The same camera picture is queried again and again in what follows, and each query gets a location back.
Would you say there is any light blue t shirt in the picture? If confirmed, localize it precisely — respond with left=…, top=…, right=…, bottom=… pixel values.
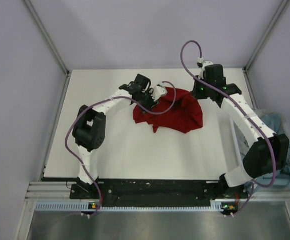
left=242, top=116, right=290, bottom=188

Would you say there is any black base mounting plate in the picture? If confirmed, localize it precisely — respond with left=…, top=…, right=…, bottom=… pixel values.
left=70, top=178, right=247, bottom=207

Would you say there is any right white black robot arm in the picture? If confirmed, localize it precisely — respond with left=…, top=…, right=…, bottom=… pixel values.
left=191, top=61, right=289, bottom=198

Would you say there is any aluminium frame post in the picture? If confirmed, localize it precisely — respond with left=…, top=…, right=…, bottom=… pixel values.
left=22, top=0, right=70, bottom=76
left=243, top=0, right=290, bottom=74

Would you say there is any right aluminium frame post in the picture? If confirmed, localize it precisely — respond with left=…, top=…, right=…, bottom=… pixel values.
left=243, top=0, right=290, bottom=74

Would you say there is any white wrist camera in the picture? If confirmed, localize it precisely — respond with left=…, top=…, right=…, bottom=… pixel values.
left=196, top=57, right=213, bottom=70
left=152, top=85, right=168, bottom=101

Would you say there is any left aluminium frame post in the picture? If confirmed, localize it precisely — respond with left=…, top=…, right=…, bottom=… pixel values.
left=22, top=0, right=70, bottom=76

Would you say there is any white laundry basket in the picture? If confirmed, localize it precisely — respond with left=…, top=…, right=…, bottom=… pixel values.
left=229, top=107, right=290, bottom=176

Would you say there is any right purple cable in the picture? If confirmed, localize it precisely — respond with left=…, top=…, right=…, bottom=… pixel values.
left=180, top=40, right=277, bottom=217

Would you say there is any red t shirt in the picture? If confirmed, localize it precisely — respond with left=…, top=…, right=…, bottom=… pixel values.
left=133, top=87, right=203, bottom=134

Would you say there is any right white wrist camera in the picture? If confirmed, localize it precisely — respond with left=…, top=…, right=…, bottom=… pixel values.
left=196, top=57, right=213, bottom=70

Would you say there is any light blue cable duct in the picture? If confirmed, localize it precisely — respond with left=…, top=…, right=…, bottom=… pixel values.
left=35, top=201, right=236, bottom=213

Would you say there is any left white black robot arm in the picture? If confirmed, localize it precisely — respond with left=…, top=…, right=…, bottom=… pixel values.
left=65, top=74, right=167, bottom=198

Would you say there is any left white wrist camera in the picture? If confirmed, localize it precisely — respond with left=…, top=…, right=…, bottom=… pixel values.
left=152, top=85, right=168, bottom=101

